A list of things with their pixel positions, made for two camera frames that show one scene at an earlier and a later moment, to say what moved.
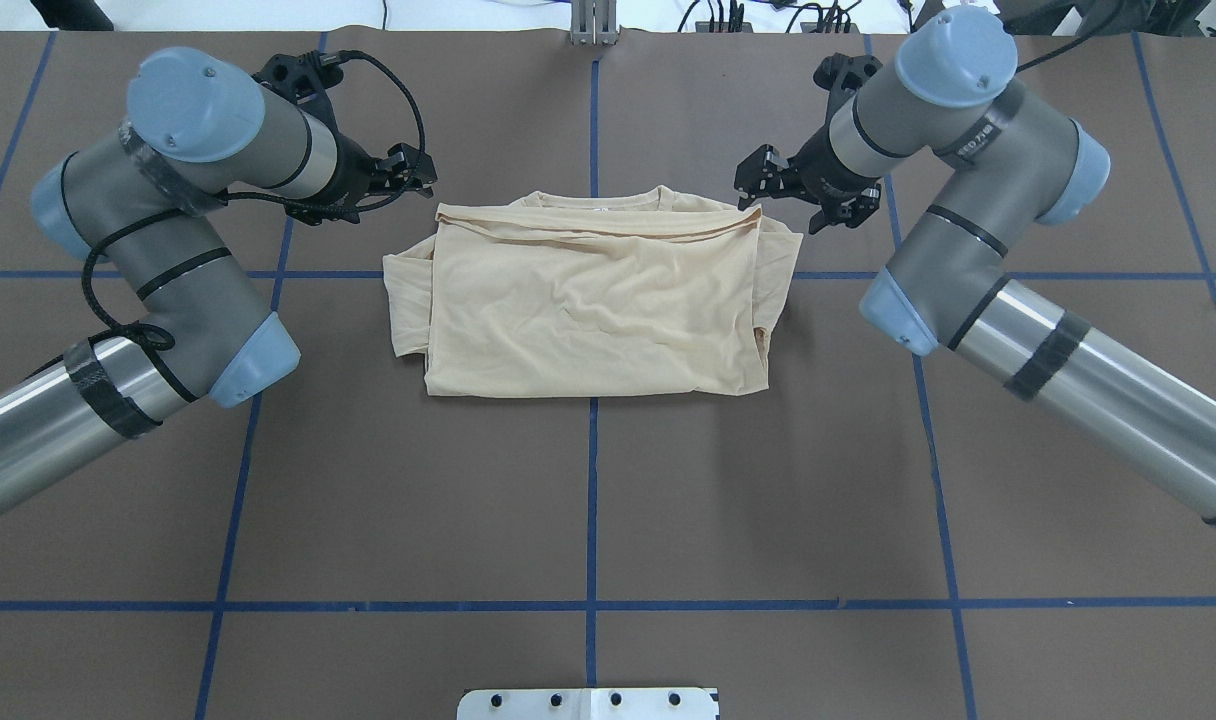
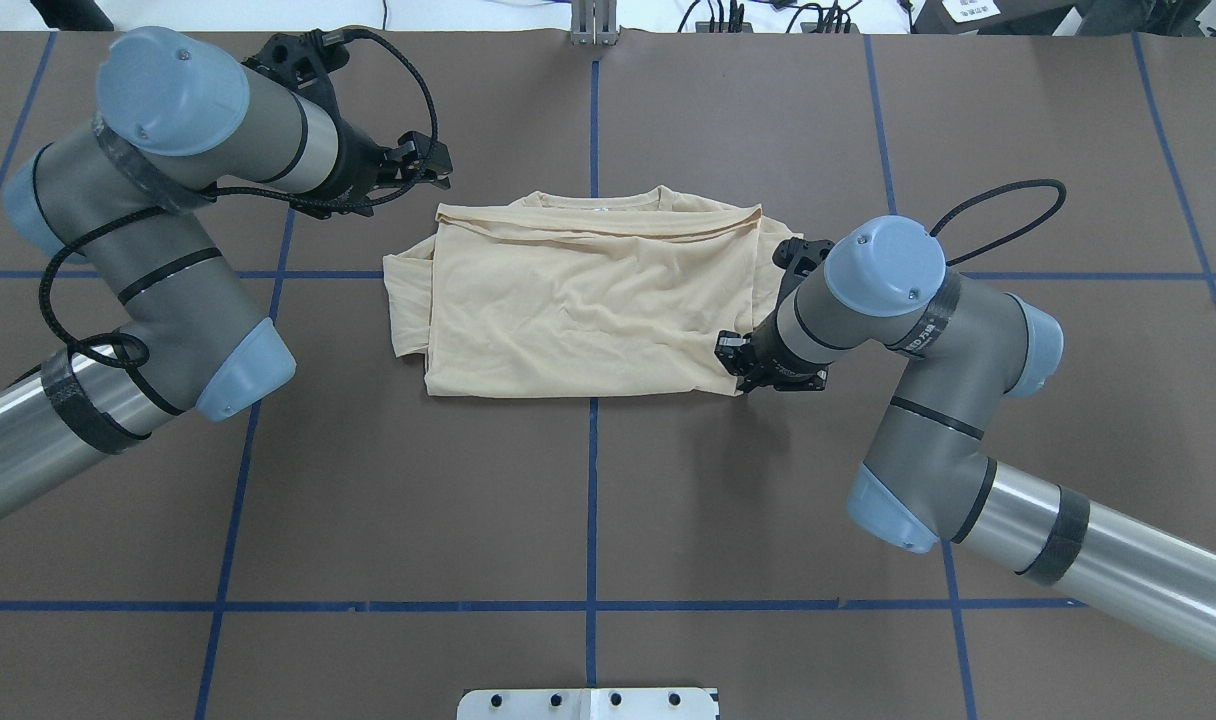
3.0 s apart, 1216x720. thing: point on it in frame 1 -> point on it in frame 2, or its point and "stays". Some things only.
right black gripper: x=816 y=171 -> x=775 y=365
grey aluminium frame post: x=593 y=22 stays
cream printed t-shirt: x=624 y=290 stays
